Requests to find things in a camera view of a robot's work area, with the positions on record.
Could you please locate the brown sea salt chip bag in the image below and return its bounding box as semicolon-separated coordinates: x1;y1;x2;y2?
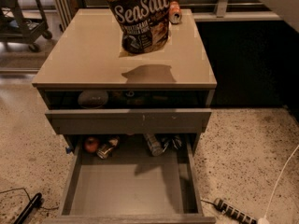
106;0;170;54

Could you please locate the clear plastic bottle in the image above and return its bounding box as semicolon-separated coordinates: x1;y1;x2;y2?
144;133;163;156

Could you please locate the metal railing frame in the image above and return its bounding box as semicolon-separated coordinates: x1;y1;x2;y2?
54;0;280;30

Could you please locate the thin black cable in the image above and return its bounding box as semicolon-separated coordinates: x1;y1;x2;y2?
0;188;60;211

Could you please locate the red apple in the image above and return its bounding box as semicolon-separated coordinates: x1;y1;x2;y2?
84;137;100;153

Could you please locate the crushed snack wrapper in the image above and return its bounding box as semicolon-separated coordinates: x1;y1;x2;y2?
96;136;120;160

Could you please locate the black handle tool on floor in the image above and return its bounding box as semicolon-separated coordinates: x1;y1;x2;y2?
13;192;42;224

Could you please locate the orange soda can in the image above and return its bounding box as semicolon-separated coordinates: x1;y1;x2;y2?
169;1;182;24

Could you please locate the black wheeled cart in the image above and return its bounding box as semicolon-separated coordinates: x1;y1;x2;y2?
0;0;52;52

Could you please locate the white cable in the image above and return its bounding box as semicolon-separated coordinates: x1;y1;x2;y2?
257;144;299;224

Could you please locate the grey round object in drawer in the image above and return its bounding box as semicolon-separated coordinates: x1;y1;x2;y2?
78;90;108;109

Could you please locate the black power strip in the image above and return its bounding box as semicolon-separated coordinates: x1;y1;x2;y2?
214;198;257;224

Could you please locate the dark crumpled foil bag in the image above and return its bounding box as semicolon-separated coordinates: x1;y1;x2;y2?
161;134;182;151

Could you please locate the grey drawer cabinet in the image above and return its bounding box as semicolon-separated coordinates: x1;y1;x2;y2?
33;9;217;147

